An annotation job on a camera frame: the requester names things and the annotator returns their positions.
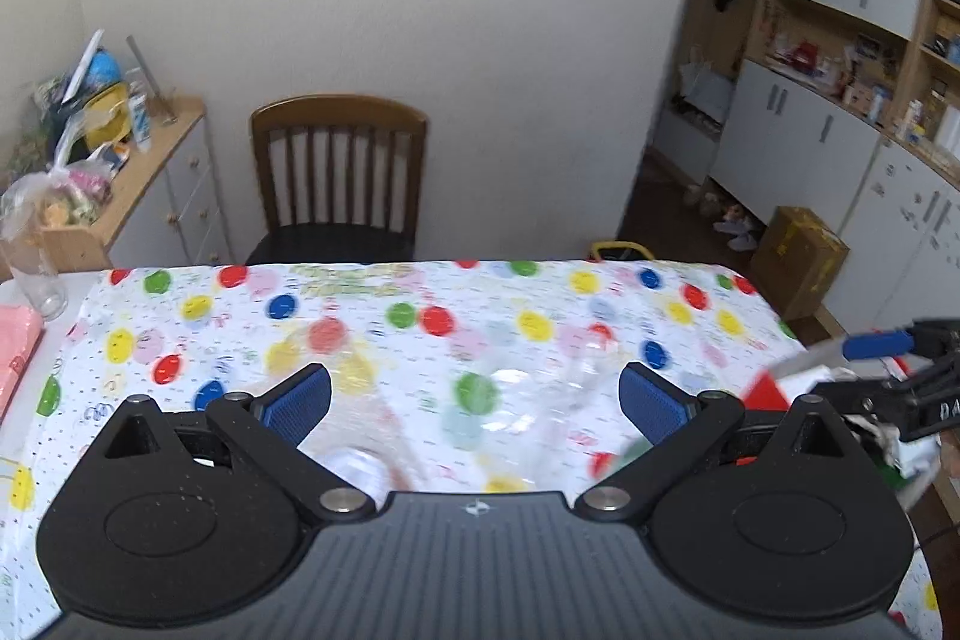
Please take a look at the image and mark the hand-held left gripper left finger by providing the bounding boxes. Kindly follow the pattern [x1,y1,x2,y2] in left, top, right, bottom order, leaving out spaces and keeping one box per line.
[103,363,376,522]

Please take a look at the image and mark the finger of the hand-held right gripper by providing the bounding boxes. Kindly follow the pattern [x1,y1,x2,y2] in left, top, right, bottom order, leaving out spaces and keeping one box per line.
[812,377,935,422]
[842,329,932,362]

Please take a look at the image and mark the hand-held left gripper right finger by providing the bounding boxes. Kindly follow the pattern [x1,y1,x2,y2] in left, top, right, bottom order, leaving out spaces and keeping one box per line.
[574,362,850,522]

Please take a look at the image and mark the white green printed cloth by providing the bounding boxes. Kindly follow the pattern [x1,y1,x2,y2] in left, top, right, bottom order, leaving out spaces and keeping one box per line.
[855,416,940,487]

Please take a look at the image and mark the red cardboard box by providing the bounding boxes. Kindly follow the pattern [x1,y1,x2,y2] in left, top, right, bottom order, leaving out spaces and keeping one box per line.
[739,341,912,470]

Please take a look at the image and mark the clear plastic cup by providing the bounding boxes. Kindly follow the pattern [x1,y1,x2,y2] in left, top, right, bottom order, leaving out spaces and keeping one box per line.
[486,338,625,462]

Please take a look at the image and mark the brown cardboard box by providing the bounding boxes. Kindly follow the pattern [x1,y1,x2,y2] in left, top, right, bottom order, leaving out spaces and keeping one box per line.
[748,206,851,321]

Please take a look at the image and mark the yellow black floor object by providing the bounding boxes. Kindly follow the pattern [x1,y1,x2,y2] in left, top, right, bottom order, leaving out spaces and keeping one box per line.
[588,239,655,264]

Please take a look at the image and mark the white floor litter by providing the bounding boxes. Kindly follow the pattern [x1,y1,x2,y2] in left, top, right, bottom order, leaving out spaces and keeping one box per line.
[681,182,762,253]

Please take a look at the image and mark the polka dot tablecloth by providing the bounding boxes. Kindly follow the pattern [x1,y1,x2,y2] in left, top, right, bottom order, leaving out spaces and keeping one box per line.
[0,260,942,640]

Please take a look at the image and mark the white lower cabinet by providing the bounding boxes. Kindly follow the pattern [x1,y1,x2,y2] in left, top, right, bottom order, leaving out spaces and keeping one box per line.
[707,57,960,402]

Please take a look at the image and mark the wooden chair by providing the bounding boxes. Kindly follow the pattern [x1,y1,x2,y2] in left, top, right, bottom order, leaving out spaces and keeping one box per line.
[244,94,431,267]

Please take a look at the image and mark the white drawer cabinet wooden top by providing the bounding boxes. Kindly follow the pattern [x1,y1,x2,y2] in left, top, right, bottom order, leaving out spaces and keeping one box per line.
[0,97,235,283]

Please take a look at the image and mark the clutter on cabinet shelf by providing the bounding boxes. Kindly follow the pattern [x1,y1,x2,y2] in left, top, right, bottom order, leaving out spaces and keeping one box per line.
[761,0,960,161]

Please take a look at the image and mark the pink folded cloth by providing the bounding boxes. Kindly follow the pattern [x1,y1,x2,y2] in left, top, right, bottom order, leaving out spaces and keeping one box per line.
[0,303,45,420]

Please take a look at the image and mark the clear drinking glass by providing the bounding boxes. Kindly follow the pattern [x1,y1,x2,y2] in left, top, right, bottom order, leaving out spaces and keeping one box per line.
[0,175,69,321]

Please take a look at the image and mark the white paper bags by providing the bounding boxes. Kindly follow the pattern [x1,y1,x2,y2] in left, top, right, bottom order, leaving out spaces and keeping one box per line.
[669,46,740,125]

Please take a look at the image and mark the clear plastic bag of snacks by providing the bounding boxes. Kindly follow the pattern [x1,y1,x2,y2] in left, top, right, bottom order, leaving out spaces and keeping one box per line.
[0,149,117,232]

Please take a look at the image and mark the pile of clutter on cabinet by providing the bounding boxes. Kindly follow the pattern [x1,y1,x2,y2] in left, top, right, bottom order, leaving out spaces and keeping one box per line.
[6,29,181,169]

